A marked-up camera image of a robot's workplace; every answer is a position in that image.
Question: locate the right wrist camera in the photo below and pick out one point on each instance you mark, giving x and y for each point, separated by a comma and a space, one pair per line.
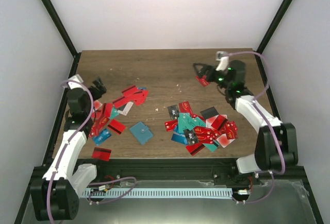
222, 58

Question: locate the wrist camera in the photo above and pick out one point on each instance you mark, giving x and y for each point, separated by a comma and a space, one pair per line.
75, 82
222, 58

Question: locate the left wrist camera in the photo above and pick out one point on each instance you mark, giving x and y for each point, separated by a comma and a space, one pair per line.
75, 82

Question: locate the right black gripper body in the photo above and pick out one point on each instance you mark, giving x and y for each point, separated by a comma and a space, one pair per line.
211, 78

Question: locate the blue card left pile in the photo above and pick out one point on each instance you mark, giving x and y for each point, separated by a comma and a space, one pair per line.
102, 137

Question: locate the teal VIP card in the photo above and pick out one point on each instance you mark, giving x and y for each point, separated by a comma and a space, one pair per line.
185, 121

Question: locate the red VIP card centre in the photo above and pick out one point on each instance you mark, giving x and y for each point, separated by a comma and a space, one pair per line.
185, 107

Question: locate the blue leather card holder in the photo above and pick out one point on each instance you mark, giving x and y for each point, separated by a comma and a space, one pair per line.
141, 132

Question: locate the lone red card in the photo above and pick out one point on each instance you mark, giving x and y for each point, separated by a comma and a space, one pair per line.
203, 81

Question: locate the red card black stripe front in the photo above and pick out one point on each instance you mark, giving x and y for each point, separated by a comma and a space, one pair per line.
101, 154

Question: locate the black VIP card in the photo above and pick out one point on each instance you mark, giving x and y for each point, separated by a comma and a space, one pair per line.
173, 112

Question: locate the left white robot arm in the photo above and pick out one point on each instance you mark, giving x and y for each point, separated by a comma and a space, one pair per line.
55, 196

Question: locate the red card black stripe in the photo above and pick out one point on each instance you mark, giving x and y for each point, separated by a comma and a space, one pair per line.
101, 154
195, 148

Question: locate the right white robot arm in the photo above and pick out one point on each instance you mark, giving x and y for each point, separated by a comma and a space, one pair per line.
276, 146

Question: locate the black aluminium frame rail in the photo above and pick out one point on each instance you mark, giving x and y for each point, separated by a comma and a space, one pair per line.
218, 170

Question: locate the white red circle card right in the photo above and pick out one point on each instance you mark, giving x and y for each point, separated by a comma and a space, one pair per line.
224, 141

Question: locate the red card black stripe right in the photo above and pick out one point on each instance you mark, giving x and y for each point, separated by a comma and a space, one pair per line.
195, 148

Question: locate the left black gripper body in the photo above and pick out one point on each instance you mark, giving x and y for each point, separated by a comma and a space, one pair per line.
97, 94

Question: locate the light blue slotted cable duct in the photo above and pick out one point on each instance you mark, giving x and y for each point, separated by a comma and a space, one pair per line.
159, 193

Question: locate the red cards top left pile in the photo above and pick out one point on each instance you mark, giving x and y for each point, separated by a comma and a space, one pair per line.
131, 94

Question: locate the black card right pile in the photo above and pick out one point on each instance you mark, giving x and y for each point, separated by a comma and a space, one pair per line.
209, 113

